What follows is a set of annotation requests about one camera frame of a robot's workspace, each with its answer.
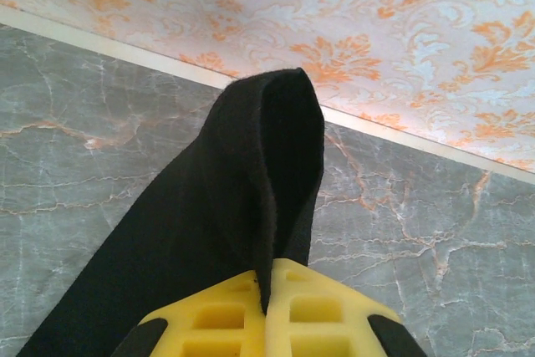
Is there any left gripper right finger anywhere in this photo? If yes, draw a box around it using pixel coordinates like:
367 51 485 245
265 257 428 357

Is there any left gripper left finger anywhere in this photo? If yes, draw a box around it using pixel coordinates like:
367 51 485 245
110 269 268 357

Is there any black t-shirt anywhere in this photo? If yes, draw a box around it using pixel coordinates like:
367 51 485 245
16 66 326 357

